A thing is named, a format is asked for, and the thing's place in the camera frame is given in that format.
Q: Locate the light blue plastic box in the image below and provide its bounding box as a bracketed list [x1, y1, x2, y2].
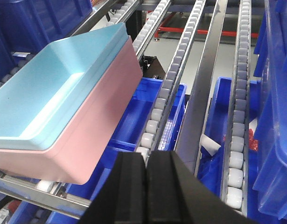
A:
[0, 23, 128, 151]

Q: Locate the blue bin lower shelf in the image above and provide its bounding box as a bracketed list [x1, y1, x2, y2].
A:
[14, 77, 188, 224]

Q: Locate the pink plastic box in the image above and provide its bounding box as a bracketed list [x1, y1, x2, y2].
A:
[0, 39, 142, 184]

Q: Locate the stainless steel shelf rack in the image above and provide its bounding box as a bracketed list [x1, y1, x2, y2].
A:
[0, 0, 227, 223]

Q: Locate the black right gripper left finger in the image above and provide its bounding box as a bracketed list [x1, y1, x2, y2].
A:
[79, 152, 146, 224]

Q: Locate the blue bin lower right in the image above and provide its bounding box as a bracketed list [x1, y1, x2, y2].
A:
[196, 76, 287, 224]

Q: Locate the blue bin upper left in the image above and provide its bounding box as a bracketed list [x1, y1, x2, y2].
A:
[0, 0, 94, 82]

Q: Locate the blue bin upper right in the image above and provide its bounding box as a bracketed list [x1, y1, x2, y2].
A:
[253, 0, 287, 223]

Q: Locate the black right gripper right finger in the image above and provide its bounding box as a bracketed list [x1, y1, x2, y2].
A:
[147, 151, 254, 224]

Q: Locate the white roller conveyor track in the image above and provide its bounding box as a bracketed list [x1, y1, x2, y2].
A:
[135, 0, 206, 162]

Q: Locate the white roller track right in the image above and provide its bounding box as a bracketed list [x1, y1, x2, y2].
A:
[220, 0, 252, 216]

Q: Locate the blue bin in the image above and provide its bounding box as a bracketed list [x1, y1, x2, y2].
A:
[253, 0, 287, 223]
[0, 0, 94, 82]
[196, 76, 287, 224]

